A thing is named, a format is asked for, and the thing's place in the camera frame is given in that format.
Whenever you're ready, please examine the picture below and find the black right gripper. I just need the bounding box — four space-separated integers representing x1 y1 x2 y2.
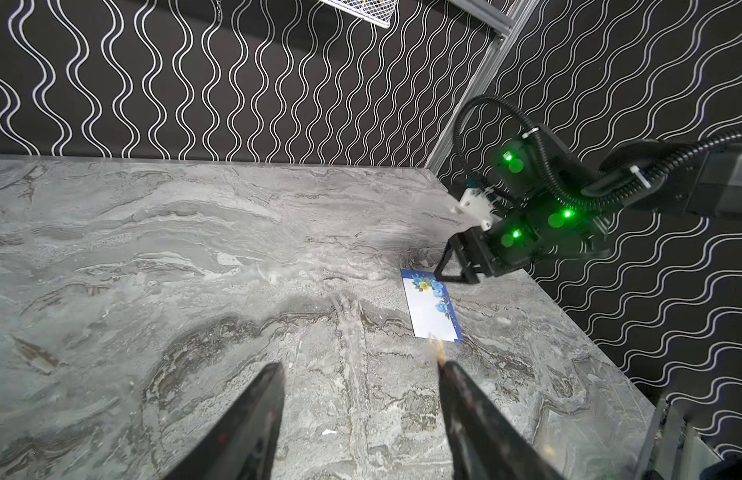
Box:
433 203 611 284

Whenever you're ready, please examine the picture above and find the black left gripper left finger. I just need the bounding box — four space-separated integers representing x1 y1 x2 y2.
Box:
165 363 285 480

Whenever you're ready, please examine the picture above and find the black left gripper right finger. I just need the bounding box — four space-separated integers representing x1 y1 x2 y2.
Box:
438 361 561 479

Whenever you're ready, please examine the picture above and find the floral blue white letter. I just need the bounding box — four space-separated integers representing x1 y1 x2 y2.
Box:
401 269 463 343

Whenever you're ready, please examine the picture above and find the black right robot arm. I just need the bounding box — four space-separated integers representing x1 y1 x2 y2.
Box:
434 126 742 284

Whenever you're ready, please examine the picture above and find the aluminium back crossbar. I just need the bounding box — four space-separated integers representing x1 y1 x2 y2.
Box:
449 0 516 36

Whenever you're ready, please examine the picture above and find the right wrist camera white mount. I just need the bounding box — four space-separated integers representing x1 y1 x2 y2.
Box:
450 188 504 231

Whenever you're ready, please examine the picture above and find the aluminium corner post right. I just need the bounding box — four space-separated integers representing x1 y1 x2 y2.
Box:
425 0 540 174

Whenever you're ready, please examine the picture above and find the white wire mesh basket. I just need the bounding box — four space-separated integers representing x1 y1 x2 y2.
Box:
321 0 399 29

